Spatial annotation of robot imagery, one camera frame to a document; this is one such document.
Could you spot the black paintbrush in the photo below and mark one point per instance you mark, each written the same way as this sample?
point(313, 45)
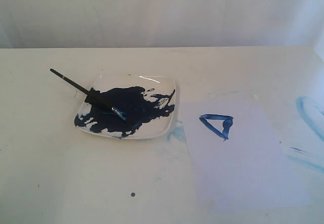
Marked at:
point(96, 99)

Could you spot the white paper sheet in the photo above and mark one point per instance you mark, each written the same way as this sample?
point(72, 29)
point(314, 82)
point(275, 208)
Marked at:
point(238, 161)

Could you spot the white square plate blue paint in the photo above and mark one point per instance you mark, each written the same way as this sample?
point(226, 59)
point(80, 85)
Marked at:
point(149, 101)

